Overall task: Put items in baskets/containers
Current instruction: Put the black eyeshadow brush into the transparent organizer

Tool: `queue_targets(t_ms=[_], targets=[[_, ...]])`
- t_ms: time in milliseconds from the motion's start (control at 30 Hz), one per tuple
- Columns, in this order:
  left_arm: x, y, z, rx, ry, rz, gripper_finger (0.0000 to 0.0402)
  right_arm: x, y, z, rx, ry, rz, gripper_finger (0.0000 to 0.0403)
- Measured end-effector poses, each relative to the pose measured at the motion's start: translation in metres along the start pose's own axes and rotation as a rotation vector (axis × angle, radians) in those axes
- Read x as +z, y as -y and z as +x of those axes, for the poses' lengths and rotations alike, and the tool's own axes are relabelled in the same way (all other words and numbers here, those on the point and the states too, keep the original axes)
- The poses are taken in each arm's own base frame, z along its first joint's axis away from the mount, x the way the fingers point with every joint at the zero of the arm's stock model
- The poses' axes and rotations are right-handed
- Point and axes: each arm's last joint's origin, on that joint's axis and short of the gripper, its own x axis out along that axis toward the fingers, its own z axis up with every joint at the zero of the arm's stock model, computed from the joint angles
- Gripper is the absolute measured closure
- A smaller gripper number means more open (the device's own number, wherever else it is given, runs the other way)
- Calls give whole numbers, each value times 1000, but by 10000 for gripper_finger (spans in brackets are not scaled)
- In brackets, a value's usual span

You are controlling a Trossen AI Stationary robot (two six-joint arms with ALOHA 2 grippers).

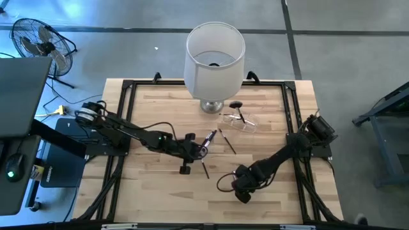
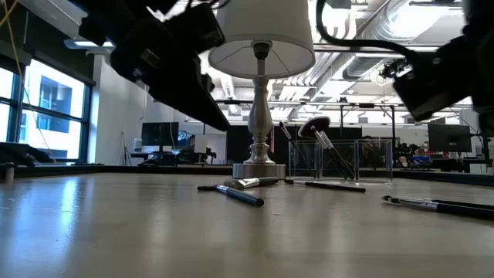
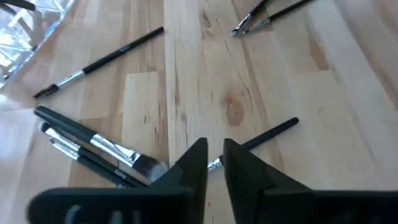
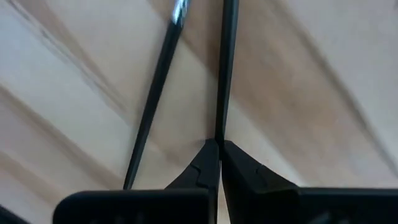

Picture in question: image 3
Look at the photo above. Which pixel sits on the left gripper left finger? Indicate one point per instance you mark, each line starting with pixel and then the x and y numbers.
pixel 180 202

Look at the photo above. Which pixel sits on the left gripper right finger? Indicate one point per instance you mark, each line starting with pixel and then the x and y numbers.
pixel 264 202

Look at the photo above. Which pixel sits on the thin black makeup brush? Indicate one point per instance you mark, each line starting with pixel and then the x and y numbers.
pixel 280 12
pixel 270 132
pixel 248 17
pixel 93 166
pixel 62 138

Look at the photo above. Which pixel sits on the foundation brush silver ferrule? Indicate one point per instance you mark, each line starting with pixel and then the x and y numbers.
pixel 71 127

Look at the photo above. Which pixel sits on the black spoolie brow brush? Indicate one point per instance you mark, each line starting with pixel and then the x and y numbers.
pixel 124 49

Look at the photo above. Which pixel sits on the clear acrylic organizer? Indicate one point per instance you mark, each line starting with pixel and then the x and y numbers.
pixel 18 46

